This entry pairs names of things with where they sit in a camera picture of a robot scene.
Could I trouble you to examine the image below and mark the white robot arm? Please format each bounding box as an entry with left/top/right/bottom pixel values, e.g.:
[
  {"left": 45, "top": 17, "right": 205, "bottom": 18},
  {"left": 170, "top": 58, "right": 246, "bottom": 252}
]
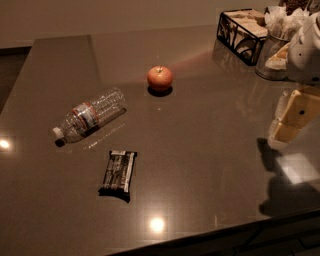
[{"left": 266, "top": 12, "right": 320, "bottom": 150}]

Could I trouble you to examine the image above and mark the white wrapped utensils bundle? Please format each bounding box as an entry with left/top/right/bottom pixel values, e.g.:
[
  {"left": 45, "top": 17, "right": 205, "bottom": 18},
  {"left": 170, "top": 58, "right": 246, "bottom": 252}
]
[{"left": 264, "top": 6, "right": 309, "bottom": 41}]

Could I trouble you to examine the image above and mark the black wire napkin basket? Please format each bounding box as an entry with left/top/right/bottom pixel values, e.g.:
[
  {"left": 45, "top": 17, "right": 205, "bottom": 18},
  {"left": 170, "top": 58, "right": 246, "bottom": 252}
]
[{"left": 217, "top": 9, "right": 268, "bottom": 66}]

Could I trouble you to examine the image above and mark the red apple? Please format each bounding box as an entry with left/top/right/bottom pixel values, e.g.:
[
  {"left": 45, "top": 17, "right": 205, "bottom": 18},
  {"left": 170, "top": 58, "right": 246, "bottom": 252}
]
[{"left": 147, "top": 66, "right": 173, "bottom": 92}]

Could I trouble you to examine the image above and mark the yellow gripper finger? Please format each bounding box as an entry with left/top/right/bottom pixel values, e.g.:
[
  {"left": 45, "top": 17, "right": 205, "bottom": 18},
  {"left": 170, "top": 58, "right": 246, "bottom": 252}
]
[{"left": 268, "top": 87, "right": 320, "bottom": 144}]

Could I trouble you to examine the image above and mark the clear plastic water bottle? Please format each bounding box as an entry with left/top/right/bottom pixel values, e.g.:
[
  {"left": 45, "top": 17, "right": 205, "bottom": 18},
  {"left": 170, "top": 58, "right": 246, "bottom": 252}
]
[{"left": 52, "top": 88, "right": 126, "bottom": 147}]

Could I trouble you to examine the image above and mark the black snack bar wrapper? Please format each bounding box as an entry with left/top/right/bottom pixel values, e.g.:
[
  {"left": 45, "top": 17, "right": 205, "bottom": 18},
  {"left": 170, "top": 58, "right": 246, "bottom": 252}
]
[{"left": 102, "top": 150, "right": 137, "bottom": 195}]

